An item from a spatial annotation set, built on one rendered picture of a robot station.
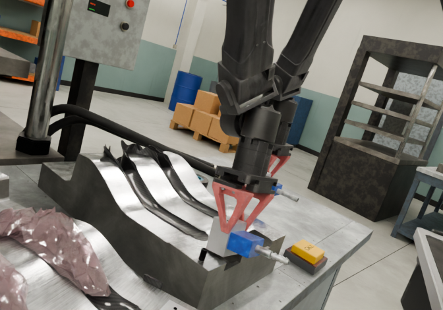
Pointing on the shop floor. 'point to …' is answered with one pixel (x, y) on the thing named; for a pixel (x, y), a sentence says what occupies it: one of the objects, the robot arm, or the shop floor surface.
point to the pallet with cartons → (204, 121)
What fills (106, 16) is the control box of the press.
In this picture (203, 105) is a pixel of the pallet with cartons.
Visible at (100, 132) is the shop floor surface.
